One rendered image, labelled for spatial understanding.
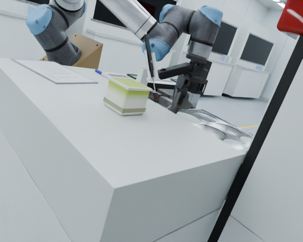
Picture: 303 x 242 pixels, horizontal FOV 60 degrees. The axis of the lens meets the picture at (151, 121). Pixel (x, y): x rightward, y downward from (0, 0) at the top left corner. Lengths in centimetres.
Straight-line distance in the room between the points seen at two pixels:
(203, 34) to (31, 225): 68
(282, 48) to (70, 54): 850
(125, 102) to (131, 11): 33
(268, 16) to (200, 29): 894
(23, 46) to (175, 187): 327
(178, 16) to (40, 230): 69
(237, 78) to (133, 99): 676
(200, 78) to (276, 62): 848
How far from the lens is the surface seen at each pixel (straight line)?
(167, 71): 85
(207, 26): 86
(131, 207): 39
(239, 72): 729
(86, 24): 409
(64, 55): 120
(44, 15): 115
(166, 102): 107
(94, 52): 124
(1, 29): 349
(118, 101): 58
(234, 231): 66
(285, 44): 935
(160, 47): 79
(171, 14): 89
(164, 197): 43
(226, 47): 670
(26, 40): 357
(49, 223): 54
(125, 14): 81
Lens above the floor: 116
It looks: 19 degrees down
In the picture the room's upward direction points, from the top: 17 degrees clockwise
